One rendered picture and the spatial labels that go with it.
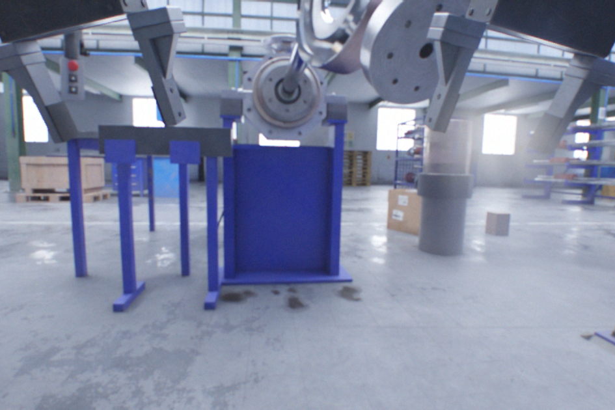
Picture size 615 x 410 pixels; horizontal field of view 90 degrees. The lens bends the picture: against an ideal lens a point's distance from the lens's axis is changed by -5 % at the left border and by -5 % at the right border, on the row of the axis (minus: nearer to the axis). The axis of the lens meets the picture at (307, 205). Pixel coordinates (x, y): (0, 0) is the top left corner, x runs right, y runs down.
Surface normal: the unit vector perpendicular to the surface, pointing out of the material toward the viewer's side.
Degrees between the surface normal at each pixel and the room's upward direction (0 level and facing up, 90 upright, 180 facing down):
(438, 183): 90
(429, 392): 0
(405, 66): 130
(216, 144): 90
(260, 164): 90
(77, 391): 0
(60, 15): 113
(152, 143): 90
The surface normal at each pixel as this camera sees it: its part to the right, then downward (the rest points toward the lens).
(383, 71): 0.29, 0.73
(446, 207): -0.20, 0.11
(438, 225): -0.56, 0.08
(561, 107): -0.98, -0.14
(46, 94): 0.99, -0.09
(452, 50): 0.07, 0.51
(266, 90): 0.14, 0.12
